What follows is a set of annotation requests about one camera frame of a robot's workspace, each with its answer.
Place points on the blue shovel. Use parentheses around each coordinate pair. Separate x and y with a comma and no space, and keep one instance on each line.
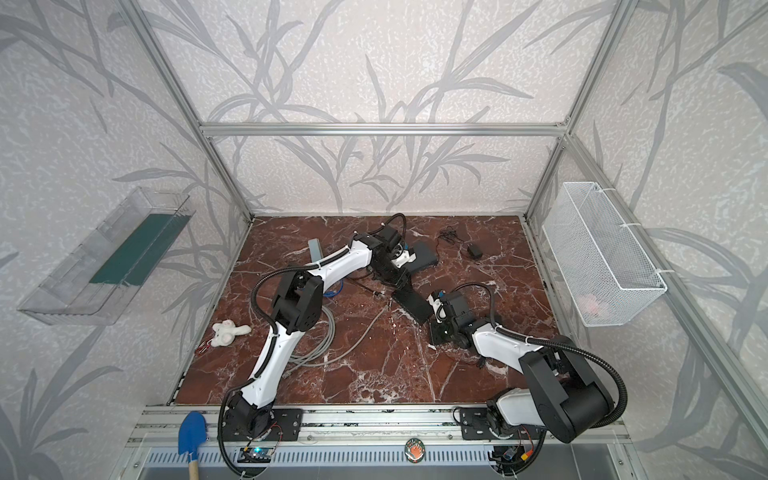
(192,434)

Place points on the black ribbed router box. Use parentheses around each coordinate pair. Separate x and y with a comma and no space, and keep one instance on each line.
(416,306)

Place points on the green circuit board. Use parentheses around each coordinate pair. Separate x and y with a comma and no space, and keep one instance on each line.
(255,455)

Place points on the grey phone slab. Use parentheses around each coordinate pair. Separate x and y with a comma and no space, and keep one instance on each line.
(315,250)

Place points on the dark grey network switch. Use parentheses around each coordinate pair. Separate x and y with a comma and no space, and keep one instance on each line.
(424,257)

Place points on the white wire mesh basket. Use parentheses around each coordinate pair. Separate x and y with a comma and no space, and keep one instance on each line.
(598,253)

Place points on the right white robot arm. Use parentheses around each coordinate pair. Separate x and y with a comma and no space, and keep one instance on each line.
(568,390)

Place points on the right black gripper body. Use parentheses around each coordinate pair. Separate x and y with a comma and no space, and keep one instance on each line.
(432,316)

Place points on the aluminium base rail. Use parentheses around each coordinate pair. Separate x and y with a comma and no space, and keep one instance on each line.
(321,425)

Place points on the white plush toy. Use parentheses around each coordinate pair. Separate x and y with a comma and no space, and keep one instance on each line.
(226,332)

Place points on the pink item in basket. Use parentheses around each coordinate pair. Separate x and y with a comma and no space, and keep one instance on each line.
(592,307)

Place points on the clear plastic wall bin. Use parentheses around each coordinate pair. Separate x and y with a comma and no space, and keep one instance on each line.
(97,281)

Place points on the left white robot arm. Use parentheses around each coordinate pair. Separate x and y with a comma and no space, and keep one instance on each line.
(290,300)

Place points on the black power adapter with cable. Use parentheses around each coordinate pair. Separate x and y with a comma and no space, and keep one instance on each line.
(450,236)

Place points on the red round button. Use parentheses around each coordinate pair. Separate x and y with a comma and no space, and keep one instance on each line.
(414,450)

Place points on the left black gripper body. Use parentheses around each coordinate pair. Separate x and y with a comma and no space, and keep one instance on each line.
(402,274)

